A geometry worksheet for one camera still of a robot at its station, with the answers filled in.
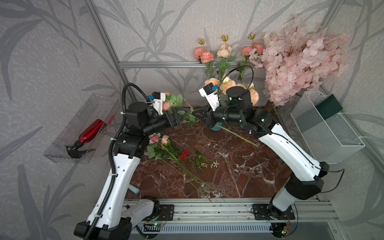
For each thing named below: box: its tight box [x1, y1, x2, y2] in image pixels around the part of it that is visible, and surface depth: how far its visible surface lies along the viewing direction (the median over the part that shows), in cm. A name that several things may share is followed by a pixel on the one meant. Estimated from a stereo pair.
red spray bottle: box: [64, 119, 104, 159], surface depth 63 cm
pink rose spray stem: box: [194, 38, 215, 79], surface depth 84 cm
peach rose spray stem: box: [216, 34, 236, 82], surface depth 83 cm
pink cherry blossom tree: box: [249, 15, 351, 106], surface depth 74 cm
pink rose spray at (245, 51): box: [238, 32, 264, 84], surface depth 86 cm
